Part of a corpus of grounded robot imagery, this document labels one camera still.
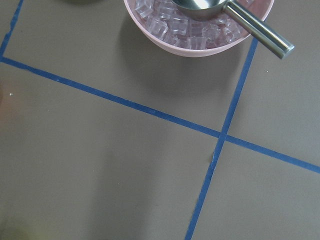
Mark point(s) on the metal ice scoop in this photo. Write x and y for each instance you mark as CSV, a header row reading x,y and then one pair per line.
x,y
204,10

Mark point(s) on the pink bowl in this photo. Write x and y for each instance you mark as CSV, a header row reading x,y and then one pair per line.
x,y
129,4

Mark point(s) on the clear ice cubes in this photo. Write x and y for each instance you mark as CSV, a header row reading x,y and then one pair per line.
x,y
164,21

